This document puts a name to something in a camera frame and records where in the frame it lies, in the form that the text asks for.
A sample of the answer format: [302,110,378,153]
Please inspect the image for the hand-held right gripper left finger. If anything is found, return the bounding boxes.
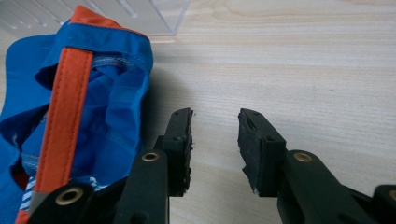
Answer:
[153,107,194,198]

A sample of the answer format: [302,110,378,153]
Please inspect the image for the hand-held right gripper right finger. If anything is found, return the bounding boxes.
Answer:
[237,107,287,198]

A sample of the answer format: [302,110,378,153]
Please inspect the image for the blue and orange garment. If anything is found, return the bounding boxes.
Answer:
[0,4,154,224]

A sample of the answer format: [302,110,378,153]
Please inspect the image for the clear acrylic box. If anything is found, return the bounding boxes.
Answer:
[0,0,191,40]

